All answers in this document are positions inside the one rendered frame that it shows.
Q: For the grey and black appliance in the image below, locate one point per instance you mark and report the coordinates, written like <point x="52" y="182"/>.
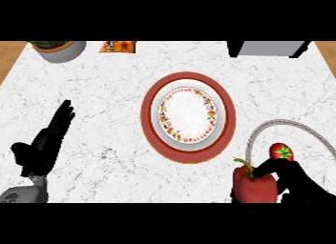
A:
<point x="269" y="48"/>

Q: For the red round placemat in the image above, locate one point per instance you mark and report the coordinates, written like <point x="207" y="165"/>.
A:
<point x="151" y="133"/>

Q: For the red tomato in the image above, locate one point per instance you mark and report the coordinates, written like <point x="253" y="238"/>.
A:
<point x="281" y="152"/>

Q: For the orange snack packet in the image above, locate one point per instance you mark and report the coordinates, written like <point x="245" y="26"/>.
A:
<point x="117" y="46"/>

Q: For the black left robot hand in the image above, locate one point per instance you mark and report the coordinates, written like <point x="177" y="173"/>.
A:
<point x="41" y="149"/>

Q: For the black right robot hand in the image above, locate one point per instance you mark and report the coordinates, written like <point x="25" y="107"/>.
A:
<point x="300" y="184"/>

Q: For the red bell pepper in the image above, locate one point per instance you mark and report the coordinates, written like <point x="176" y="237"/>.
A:
<point x="254" y="187"/>

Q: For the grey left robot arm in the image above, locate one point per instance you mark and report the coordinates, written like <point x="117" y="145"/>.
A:
<point x="25" y="192"/>

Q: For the grey plant pot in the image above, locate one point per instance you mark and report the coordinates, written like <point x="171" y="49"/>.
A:
<point x="59" y="50"/>

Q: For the white plate with floral rim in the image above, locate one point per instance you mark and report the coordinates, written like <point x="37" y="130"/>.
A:
<point x="188" y="115"/>

